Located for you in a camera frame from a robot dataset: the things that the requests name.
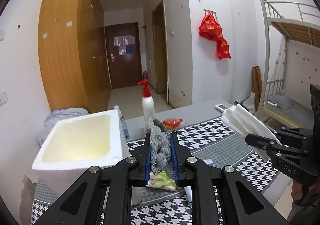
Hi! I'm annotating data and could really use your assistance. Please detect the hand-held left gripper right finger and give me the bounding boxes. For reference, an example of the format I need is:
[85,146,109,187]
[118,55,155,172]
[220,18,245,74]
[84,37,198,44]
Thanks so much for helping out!
[169,132,288,225]

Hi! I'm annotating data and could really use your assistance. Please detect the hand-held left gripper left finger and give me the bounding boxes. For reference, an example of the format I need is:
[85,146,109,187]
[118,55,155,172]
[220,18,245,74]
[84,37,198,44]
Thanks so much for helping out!
[35,132,152,225]

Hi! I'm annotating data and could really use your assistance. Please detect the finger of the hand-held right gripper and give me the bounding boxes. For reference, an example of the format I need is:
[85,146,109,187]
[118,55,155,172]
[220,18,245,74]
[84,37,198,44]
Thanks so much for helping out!
[245,133,307,157]
[274,127,313,148]

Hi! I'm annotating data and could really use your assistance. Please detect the green printed tissue pack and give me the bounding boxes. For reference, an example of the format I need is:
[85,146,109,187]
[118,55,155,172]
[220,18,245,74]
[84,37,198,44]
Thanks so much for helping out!
[146,170,183,192]

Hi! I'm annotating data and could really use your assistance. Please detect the grey cloth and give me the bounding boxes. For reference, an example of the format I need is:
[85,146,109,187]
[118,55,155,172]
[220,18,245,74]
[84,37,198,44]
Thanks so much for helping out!
[144,116,173,174]

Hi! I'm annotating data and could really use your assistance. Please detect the white bag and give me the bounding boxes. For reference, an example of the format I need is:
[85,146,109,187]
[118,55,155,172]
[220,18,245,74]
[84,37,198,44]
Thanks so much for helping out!
[244,92,257,113]
[220,104,280,160]

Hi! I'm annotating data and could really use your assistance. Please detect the white foam box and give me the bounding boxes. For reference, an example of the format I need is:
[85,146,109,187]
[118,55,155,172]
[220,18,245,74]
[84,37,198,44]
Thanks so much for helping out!
[32,109,143,206]

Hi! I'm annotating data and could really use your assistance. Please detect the person's right hand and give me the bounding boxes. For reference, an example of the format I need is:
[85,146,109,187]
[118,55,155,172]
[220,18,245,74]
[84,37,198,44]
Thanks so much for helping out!
[291,179,305,202]

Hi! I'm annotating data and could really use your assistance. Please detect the grey mattress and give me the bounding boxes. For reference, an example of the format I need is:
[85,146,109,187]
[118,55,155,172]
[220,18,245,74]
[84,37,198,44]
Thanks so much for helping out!
[262,99,315,130]

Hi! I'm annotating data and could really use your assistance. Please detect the grey folded blanket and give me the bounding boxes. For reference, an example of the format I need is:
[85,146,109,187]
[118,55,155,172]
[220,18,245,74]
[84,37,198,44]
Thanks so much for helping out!
[269,91,293,110]

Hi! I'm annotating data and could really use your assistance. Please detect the red snack packet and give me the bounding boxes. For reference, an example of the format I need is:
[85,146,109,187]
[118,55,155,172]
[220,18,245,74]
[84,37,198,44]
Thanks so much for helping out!
[162,117,185,130]

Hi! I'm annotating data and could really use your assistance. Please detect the houndstooth tablecloth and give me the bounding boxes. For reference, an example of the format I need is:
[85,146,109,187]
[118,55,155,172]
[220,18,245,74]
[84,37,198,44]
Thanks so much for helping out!
[31,97,293,225]

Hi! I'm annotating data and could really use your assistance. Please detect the clear blue spray bottle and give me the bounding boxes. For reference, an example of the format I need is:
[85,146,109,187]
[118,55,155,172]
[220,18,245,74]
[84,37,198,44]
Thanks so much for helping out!
[114,105,130,140]

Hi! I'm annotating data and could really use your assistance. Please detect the white lotion pump bottle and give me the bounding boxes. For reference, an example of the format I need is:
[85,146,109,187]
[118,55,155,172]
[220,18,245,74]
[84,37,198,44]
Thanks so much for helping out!
[137,80,155,125]

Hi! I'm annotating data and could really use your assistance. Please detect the brown wooden boards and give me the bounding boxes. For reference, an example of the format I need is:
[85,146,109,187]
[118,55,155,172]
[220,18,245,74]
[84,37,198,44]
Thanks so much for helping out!
[251,66,263,113]

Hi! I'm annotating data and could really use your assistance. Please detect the dark brown entrance door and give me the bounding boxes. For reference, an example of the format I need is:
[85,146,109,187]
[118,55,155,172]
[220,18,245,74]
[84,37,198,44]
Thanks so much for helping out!
[105,22,142,89]

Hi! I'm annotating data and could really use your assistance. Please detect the white metal bunk bed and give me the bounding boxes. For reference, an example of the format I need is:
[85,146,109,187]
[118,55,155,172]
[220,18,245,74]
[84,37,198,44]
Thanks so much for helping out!
[257,0,320,125]

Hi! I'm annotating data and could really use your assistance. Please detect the light blue bedsheet pile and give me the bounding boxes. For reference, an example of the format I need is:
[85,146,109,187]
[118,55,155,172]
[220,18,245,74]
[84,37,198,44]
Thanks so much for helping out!
[37,108,89,145]

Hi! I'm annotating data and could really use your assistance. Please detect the red plastic bag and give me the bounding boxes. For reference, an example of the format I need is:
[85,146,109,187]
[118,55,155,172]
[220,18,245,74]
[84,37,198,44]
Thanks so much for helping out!
[216,37,232,60]
[199,14,223,41]

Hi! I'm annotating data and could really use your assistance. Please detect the wooden side door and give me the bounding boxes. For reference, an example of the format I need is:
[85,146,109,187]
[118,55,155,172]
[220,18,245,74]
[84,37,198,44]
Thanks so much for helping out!
[152,0,168,95]

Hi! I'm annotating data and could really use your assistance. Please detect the paper notices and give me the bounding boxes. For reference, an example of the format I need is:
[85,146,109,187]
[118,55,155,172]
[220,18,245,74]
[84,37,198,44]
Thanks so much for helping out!
[114,35,135,55]

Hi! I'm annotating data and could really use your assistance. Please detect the wooden wardrobe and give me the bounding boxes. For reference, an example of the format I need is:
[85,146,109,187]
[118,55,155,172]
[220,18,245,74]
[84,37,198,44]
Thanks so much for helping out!
[37,0,112,114]

